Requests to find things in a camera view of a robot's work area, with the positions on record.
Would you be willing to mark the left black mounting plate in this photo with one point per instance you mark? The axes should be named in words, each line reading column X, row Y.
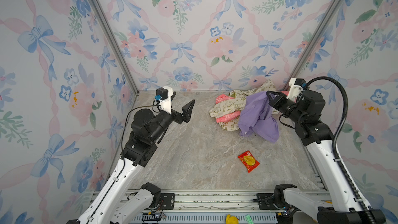
column 163, row 201

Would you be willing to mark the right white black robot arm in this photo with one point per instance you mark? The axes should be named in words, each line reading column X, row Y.
column 348, row 205

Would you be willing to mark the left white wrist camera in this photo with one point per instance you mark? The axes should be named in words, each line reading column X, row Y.
column 163, row 99

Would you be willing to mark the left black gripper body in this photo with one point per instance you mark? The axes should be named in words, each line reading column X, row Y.
column 177, row 119

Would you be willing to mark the red snack packet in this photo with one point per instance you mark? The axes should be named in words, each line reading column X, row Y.
column 248, row 161

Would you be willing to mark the yellow rubber duck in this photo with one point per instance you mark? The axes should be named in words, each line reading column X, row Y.
column 230, row 219

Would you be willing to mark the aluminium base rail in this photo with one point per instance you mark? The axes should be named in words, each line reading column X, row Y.
column 225, row 190

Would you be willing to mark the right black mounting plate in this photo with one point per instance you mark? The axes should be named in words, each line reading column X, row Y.
column 266, row 201

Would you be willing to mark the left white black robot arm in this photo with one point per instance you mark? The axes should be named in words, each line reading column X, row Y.
column 149, row 126

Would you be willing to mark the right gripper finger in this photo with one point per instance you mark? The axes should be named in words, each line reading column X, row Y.
column 272, row 94
column 275, row 102

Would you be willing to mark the purple cloth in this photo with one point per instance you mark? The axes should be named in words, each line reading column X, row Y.
column 256, row 117

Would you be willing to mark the pink printed cloth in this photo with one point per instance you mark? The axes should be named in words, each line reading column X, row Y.
column 227, row 108

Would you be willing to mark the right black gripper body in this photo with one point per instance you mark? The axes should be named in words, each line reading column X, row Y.
column 288, row 109

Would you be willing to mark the cream patterned cloth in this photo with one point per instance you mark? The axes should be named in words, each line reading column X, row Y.
column 238, row 94

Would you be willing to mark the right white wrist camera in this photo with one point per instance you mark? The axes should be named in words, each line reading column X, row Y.
column 296, row 88

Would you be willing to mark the left aluminium corner post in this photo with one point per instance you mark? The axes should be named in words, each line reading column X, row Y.
column 105, row 26

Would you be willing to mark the green small toy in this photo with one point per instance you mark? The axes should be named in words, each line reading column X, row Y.
column 249, row 219

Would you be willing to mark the black mounting plate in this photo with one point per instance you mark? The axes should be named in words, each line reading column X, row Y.
column 266, row 201
column 163, row 201

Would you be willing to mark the aluminium corner post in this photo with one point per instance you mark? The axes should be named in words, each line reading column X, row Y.
column 105, row 26
column 332, row 9

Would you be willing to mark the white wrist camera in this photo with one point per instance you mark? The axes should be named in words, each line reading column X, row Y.
column 163, row 99
column 296, row 88

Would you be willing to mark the right aluminium corner post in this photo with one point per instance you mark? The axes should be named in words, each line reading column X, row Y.
column 332, row 9

